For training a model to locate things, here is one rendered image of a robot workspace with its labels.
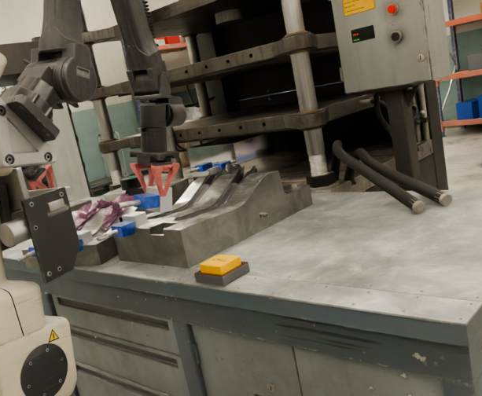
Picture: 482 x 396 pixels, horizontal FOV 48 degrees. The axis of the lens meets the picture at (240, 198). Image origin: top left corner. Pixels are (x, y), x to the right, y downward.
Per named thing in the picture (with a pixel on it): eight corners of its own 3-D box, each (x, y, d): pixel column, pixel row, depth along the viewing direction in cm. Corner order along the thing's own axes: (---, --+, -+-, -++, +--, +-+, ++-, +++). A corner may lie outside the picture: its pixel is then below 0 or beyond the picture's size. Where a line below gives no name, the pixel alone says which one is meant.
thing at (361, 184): (332, 207, 177) (329, 186, 175) (105, 207, 264) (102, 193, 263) (433, 152, 236) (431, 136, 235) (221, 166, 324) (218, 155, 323)
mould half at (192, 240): (189, 268, 120) (175, 210, 117) (119, 260, 137) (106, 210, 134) (313, 204, 155) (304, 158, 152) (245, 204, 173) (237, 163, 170)
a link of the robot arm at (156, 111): (134, 100, 118) (156, 100, 115) (152, 100, 124) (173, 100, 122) (135, 131, 119) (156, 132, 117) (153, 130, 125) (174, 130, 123)
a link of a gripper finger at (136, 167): (152, 191, 129) (152, 152, 127) (173, 194, 124) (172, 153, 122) (130, 194, 124) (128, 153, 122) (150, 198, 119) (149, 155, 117)
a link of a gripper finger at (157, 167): (160, 192, 127) (159, 152, 125) (181, 196, 122) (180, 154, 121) (137, 196, 122) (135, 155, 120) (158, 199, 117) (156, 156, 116)
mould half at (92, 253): (101, 265, 137) (90, 223, 134) (27, 268, 148) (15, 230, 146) (194, 209, 180) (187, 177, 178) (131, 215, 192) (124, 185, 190)
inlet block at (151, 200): (126, 219, 115) (125, 194, 114) (112, 216, 118) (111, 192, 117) (172, 210, 124) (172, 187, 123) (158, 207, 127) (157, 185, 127)
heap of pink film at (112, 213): (112, 229, 147) (105, 201, 146) (64, 233, 155) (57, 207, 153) (163, 203, 170) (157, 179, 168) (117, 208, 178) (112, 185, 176)
